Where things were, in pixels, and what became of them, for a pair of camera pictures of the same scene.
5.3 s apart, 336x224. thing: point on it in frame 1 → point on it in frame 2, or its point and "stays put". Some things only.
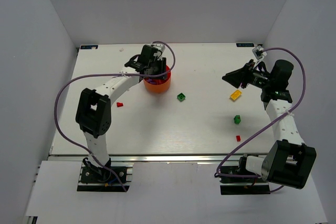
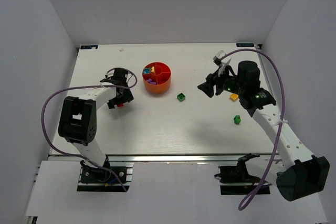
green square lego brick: (181, 97) stays put
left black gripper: (159, 67) → (115, 102)
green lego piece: (237, 119) stays put
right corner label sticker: (244, 45) stays put
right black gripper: (248, 72) → (217, 85)
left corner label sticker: (88, 47) stays put
